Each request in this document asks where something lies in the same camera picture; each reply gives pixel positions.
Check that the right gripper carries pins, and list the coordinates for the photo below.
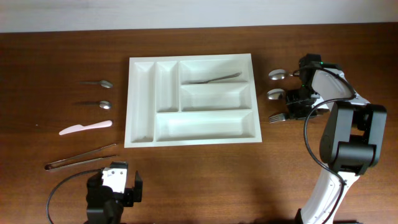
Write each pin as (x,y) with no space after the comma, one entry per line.
(292,104)

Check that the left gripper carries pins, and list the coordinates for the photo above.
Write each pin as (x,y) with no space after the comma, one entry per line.
(128,200)

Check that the large metal spoon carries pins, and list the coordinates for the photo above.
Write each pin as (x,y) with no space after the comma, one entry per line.
(276,94)
(279,74)

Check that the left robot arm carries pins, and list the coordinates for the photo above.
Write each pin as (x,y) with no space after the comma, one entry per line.
(108,195)

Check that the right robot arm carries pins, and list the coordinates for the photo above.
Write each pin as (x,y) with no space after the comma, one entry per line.
(351,141)

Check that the pink plastic knife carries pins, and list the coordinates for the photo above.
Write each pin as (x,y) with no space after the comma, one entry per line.
(79,127)

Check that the metal kitchen tongs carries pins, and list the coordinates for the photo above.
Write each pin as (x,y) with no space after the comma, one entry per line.
(78,159)

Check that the small metal teaspoon lower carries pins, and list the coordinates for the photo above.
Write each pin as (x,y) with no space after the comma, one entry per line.
(106,105)

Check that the small metal teaspoon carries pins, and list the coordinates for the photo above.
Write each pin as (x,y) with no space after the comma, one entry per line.
(103,83)
(106,105)

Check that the white plastic cutlery tray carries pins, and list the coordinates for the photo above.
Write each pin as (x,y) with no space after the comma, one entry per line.
(162,110)

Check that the small metal teaspoon upper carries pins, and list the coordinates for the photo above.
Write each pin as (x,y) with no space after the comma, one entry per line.
(103,83)

